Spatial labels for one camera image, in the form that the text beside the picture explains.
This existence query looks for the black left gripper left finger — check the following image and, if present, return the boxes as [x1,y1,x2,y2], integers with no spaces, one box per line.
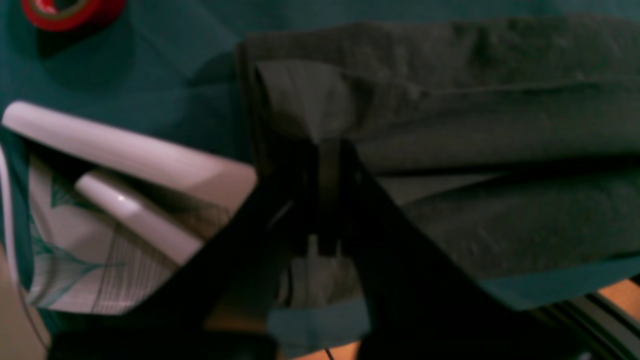
[48,143,318,360]

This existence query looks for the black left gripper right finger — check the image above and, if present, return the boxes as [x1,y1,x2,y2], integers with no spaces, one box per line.
[333,140,594,360]

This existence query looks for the dark grey T-shirt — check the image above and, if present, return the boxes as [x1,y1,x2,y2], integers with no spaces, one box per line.
[235,14,640,309]

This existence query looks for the white paper roll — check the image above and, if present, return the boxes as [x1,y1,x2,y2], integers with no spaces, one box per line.
[73,169,204,265]

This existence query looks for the printed white paper sheet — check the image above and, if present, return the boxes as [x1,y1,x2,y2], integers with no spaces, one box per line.
[1,101,258,315]

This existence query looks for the blue table cloth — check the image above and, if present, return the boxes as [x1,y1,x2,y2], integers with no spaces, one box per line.
[1,0,639,357]

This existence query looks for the red tape roll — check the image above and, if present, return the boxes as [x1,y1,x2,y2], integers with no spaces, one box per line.
[19,0,127,33]

